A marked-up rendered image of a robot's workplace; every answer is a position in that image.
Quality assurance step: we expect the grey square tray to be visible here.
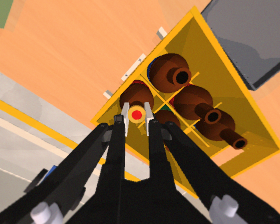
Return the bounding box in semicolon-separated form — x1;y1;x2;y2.
200;0;280;91

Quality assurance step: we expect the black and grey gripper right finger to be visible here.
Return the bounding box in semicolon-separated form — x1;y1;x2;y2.
144;102;280;224

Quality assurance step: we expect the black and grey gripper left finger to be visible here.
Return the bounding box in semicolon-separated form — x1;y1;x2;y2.
0;102;129;224

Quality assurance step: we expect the yellow divided crate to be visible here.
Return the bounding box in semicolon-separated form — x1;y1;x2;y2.
106;26;280;198

